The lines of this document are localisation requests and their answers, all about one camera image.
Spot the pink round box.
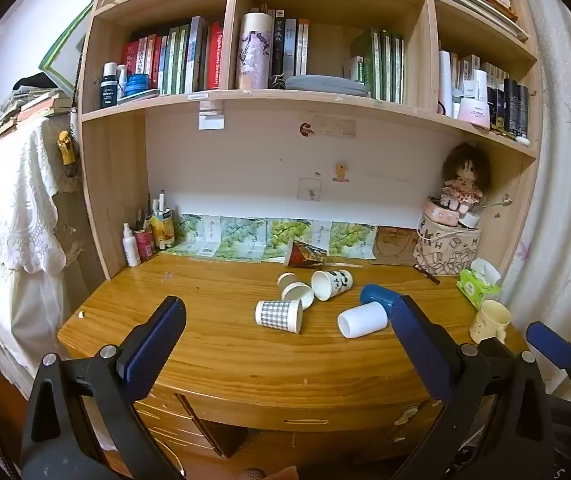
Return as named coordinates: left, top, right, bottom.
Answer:
left=425, top=196, right=462, bottom=227

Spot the green framed picture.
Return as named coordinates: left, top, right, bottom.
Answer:
left=38, top=0, right=97, bottom=98

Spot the white lace cloth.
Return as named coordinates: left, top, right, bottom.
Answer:
left=0, top=117, right=67, bottom=275

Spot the blue plastic cup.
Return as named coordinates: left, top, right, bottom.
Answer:
left=360, top=284, right=403, bottom=311

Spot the green tissue pack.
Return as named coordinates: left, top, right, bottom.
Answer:
left=456, top=258, right=503, bottom=310

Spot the row of cosmetic bottles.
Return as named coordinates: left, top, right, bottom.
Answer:
left=437, top=49, right=532, bottom=133

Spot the brown haired rag doll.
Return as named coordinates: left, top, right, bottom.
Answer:
left=439, top=142, right=492, bottom=212

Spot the dark glass bottle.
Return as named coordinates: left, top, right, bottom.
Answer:
left=98, top=62, right=119, bottom=109

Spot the plain white paper cup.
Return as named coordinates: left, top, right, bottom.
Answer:
left=337, top=302, right=390, bottom=339

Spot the checkered paper cup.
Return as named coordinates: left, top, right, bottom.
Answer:
left=255, top=299, right=304, bottom=335

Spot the stack of old books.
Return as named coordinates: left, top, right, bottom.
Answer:
left=0, top=85, right=73, bottom=140

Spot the black pen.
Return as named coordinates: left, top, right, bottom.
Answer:
left=414, top=264, right=441, bottom=285

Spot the wooden desk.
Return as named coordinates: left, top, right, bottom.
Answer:
left=57, top=252, right=529, bottom=466

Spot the wooden bookshelf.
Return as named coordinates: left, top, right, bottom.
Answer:
left=76, top=0, right=541, bottom=281

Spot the brown paper drawing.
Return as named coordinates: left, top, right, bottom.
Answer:
left=369, top=226, right=420, bottom=266

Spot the panda print paper cup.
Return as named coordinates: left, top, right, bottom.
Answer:
left=311, top=269, right=354, bottom=302

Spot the red pen holder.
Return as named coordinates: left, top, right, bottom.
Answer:
left=133, top=227, right=157, bottom=262

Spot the row of leaf print cards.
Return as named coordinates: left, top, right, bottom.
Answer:
left=168, top=212, right=379, bottom=263

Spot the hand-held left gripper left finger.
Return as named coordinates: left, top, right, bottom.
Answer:
left=20, top=296, right=187, bottom=480

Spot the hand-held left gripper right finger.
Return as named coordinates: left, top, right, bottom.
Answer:
left=389, top=296, right=559, bottom=480

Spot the white paper label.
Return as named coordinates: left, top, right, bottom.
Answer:
left=198, top=100, right=226, bottom=131

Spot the white spray bottle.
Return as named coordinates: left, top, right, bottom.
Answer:
left=122, top=223, right=142, bottom=268

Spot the floral cylinder box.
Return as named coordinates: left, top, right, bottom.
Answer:
left=235, top=11, right=273, bottom=91

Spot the red patterned paper cup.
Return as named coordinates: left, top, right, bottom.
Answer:
left=282, top=239, right=329, bottom=268

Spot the blue jar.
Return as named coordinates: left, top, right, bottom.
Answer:
left=126, top=73, right=151, bottom=97

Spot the row of red green books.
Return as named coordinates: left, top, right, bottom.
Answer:
left=121, top=16, right=225, bottom=96

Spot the white patterned curtain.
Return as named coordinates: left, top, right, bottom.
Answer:
left=503, top=0, right=571, bottom=391

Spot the grey pouch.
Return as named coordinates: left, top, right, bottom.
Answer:
left=284, top=74, right=370, bottom=98

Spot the brown paper cup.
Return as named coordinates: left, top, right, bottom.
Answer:
left=278, top=272, right=315, bottom=310

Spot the row of dark books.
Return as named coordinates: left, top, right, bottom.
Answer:
left=269, top=9, right=311, bottom=78

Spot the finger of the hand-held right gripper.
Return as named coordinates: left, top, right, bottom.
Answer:
left=478, top=337, right=522, bottom=361
left=526, top=321, right=571, bottom=411

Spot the yellow hanging toy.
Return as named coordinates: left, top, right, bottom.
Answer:
left=58, top=130, right=78, bottom=178

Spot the printed fabric bag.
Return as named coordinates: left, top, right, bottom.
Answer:
left=414, top=212, right=482, bottom=277

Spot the cream yellow mug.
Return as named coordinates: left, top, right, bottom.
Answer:
left=469, top=300, right=513, bottom=345

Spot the white box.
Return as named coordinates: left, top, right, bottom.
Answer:
left=343, top=56, right=366, bottom=83

